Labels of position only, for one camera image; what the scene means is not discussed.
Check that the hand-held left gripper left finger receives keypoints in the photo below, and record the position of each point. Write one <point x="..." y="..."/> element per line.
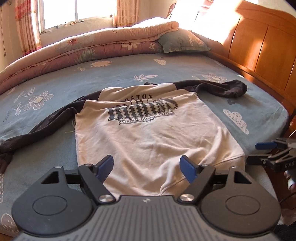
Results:
<point x="105" y="168"/>

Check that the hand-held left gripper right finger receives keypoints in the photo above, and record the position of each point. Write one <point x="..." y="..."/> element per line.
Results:
<point x="188" y="170"/>

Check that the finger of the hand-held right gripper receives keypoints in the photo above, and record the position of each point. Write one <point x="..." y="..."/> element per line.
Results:
<point x="266" y="145"/>
<point x="259" y="160"/>

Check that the cream and black raglan sweatshirt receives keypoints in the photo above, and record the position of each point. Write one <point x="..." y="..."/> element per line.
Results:
<point x="150" y="139"/>

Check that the person's right hand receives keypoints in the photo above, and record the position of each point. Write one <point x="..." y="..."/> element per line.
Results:
<point x="292" y="184"/>

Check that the bed with blue floral sheet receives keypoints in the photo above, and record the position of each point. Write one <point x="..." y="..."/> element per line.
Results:
<point x="185" y="69"/>

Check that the wooden headboard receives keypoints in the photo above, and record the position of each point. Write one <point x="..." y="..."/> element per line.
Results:
<point x="259" y="41"/>

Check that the pink floral quilt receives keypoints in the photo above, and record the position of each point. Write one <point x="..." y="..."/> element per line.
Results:
<point x="92" y="44"/>

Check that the blue-green printed pillow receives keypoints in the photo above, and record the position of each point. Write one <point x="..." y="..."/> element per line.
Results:
<point x="182" y="41"/>

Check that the white bedside cabinet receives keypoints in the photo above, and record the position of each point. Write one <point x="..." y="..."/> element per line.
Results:
<point x="208" y="16"/>

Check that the pink striped curtain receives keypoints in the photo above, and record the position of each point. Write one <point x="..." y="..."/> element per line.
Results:
<point x="124" y="14"/>
<point x="27" y="27"/>

